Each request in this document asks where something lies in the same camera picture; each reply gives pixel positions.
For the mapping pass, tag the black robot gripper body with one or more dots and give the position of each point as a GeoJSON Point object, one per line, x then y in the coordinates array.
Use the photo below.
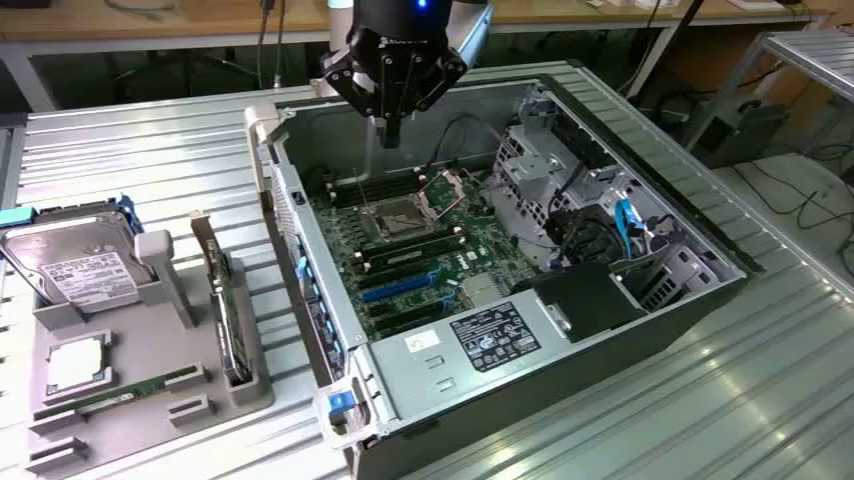
{"type": "Point", "coordinates": [404, 30]}

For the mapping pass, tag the graphics card with metal bracket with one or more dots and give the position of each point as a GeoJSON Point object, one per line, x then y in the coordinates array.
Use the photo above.
{"type": "Point", "coordinates": [223, 290]}

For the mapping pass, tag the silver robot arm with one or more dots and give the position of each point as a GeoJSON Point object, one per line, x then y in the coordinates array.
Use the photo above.
{"type": "Point", "coordinates": [476, 30]}

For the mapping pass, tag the metal socket cover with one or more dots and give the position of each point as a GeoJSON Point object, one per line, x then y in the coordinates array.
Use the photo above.
{"type": "Point", "coordinates": [442, 192]}

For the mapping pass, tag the silver perforated disk bay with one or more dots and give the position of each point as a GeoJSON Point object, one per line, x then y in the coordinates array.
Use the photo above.
{"type": "Point", "coordinates": [528, 175]}

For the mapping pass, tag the thin metal locking lever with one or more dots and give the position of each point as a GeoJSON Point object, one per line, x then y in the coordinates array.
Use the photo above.
{"type": "Point", "coordinates": [366, 195]}

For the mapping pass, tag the CPU socket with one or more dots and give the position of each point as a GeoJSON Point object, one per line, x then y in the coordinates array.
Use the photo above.
{"type": "Point", "coordinates": [400, 219]}

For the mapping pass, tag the green motherboard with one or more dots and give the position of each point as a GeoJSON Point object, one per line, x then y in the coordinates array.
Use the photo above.
{"type": "Point", "coordinates": [468, 235]}

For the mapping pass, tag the black RAM stick in slot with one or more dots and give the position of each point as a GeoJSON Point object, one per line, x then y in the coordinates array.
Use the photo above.
{"type": "Point", "coordinates": [408, 250]}

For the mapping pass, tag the blue expansion slot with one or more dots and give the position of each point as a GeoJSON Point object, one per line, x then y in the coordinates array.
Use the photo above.
{"type": "Point", "coordinates": [401, 286]}

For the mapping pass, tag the silver chipset heatsink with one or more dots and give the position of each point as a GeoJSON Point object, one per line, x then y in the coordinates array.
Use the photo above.
{"type": "Point", "coordinates": [489, 291]}

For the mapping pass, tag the black box on floor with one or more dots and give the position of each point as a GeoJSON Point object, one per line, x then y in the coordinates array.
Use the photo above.
{"type": "Point", "coordinates": [744, 135]}

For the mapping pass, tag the black plastic air shroud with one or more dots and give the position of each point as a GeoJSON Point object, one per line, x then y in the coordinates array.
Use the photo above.
{"type": "Point", "coordinates": [588, 300]}

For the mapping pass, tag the silver power supply with label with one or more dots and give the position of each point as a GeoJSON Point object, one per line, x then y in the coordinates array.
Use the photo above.
{"type": "Point", "coordinates": [468, 350]}

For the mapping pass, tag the silver hard disk with label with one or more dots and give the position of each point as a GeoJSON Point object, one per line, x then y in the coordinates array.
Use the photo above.
{"type": "Point", "coordinates": [74, 260]}

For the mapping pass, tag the metal slat side table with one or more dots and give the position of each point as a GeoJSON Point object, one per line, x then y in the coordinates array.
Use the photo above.
{"type": "Point", "coordinates": [811, 57]}

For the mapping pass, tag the blue disk carrier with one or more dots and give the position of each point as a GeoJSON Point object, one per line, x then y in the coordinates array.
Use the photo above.
{"type": "Point", "coordinates": [15, 218]}

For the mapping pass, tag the open black PC case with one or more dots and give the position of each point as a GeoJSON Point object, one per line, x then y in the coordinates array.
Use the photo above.
{"type": "Point", "coordinates": [668, 320]}

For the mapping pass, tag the blue case latch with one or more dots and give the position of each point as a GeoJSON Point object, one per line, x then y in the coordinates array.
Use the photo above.
{"type": "Point", "coordinates": [341, 403]}

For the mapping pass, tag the CPU with silver lid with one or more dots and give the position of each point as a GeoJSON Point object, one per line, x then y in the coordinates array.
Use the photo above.
{"type": "Point", "coordinates": [78, 364]}

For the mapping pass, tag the green RAM stick with label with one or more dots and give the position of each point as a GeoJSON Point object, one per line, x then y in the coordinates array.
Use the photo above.
{"type": "Point", "coordinates": [127, 392]}

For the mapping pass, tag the gray parts rack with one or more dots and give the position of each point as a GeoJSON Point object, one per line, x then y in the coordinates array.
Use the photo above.
{"type": "Point", "coordinates": [154, 430]}

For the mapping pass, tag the wooden desk with gray frame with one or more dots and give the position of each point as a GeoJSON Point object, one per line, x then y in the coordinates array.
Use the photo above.
{"type": "Point", "coordinates": [134, 25]}

